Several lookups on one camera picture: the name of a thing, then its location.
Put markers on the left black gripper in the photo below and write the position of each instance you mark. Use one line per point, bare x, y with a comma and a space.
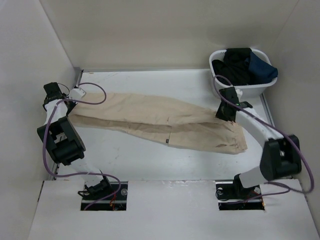
73, 103

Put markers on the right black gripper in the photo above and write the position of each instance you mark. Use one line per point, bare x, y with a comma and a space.
219, 114

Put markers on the beige trousers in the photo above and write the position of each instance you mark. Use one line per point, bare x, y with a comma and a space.
161, 119

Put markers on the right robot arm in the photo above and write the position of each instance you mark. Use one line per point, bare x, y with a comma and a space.
279, 157

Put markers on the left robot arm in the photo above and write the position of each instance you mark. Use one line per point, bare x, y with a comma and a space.
63, 143

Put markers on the black trousers in basket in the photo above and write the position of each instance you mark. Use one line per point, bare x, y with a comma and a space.
234, 66

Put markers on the navy trousers in basket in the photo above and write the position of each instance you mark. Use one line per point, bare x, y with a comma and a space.
260, 72

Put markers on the white laundry basket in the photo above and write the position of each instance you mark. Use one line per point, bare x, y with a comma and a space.
248, 91

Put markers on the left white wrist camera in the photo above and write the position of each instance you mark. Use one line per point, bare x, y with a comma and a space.
76, 93

